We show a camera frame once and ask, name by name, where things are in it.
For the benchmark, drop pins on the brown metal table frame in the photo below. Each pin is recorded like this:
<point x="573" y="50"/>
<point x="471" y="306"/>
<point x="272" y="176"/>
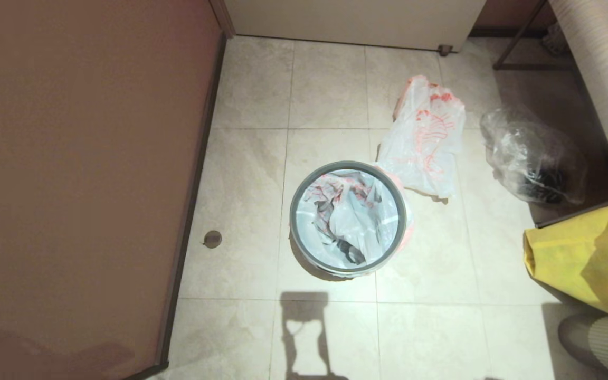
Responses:
<point x="533" y="67"/>

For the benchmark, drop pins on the small metal door stopper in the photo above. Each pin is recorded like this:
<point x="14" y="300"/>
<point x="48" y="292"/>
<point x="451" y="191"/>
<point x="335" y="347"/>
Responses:
<point x="445" y="50"/>

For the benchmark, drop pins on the round metal floor disc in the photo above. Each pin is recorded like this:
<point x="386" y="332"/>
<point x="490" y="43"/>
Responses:
<point x="212" y="239"/>

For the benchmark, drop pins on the clear plastic bag dark contents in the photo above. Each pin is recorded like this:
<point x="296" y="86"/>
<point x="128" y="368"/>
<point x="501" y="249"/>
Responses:
<point x="525" y="158"/>

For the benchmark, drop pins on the brown cabinet side panel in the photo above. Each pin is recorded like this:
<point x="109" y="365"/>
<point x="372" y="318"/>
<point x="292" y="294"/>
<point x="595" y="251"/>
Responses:
<point x="72" y="184"/>

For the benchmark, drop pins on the white crumpled fabric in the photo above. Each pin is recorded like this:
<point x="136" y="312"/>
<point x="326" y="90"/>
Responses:
<point x="554" y="42"/>

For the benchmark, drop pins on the yellow fabric bag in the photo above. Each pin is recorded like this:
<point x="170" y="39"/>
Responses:
<point x="589" y="264"/>

